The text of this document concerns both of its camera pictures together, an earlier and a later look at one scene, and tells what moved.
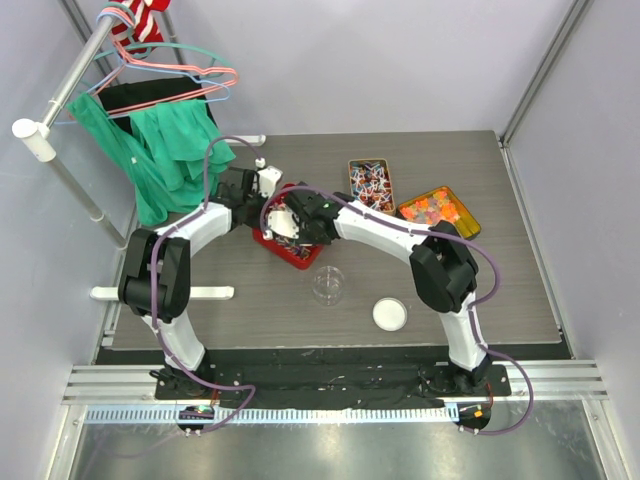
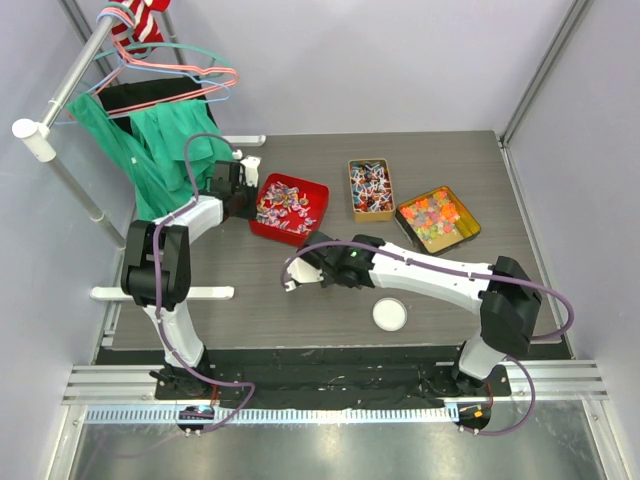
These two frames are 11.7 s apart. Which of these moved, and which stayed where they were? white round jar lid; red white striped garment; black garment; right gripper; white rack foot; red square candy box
Moved: right gripper; red square candy box
Stayed: white round jar lid; black garment; white rack foot; red white striped garment
